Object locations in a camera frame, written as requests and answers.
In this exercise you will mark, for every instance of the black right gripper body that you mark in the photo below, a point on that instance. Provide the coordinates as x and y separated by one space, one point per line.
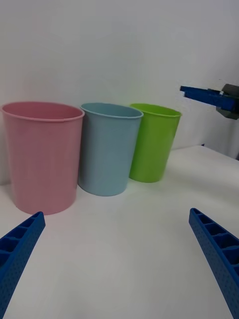
232 115

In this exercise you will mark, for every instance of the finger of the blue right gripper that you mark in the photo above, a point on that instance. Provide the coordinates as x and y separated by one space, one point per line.
199 89
214 101

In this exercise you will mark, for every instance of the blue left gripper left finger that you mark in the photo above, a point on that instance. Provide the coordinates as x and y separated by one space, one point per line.
17 254

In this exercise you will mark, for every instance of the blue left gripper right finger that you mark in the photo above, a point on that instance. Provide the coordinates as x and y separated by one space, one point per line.
219 251

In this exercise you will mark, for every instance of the green plastic bin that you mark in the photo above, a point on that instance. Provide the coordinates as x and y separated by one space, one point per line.
152 147

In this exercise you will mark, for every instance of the pink plastic bin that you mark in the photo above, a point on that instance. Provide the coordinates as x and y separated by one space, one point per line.
42 159

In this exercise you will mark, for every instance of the pale blue plastic bin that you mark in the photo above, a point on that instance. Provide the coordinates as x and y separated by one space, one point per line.
104 154

